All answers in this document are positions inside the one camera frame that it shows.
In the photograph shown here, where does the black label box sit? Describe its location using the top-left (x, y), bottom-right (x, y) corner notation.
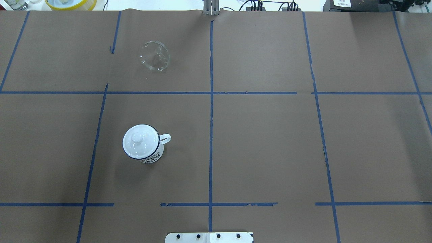
top-left (322, 0), bottom-right (393, 12)

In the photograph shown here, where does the white enamel cup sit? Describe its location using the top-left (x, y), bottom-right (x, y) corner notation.
top-left (122, 124), bottom-right (171, 164)

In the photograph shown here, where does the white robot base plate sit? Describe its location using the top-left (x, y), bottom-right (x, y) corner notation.
top-left (165, 232), bottom-right (254, 243)

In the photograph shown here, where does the grey metal frame post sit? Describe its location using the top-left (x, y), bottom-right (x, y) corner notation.
top-left (203, 0), bottom-right (220, 16)

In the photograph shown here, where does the yellow rimmed bowl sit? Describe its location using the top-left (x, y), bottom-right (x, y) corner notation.
top-left (45, 0), bottom-right (97, 11)

